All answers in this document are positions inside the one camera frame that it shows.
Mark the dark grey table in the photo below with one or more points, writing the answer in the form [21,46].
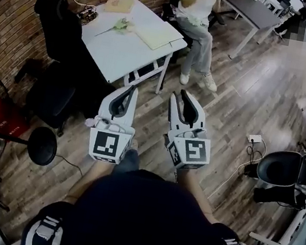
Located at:
[249,8]

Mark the beige hardcover book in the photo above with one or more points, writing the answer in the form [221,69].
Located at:
[118,5]

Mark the person's dark shirt torso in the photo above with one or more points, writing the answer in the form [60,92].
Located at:
[148,215]

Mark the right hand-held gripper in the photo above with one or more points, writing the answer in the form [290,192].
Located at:
[194,152]

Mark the person's left forearm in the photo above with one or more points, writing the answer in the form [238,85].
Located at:
[94,174]

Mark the white power strip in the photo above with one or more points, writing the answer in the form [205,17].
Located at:
[254,138]

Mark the notebook with grey cover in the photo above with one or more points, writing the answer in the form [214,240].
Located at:
[156,36]

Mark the red box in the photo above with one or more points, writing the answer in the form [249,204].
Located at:
[4,120]

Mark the black standing floor fan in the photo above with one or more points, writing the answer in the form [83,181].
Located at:
[43,146]

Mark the artificial pink green flower bouquet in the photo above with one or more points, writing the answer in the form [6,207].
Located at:
[121,25]

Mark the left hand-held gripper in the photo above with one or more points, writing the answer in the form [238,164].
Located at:
[106,143]

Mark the person's right forearm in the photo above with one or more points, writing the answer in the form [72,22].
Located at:
[194,188]

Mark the person's leg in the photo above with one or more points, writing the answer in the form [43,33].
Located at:
[130,160]

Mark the black office chair with jacket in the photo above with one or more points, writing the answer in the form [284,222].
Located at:
[58,43]

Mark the white flower bunch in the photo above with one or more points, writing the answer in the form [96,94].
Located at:
[197,22]

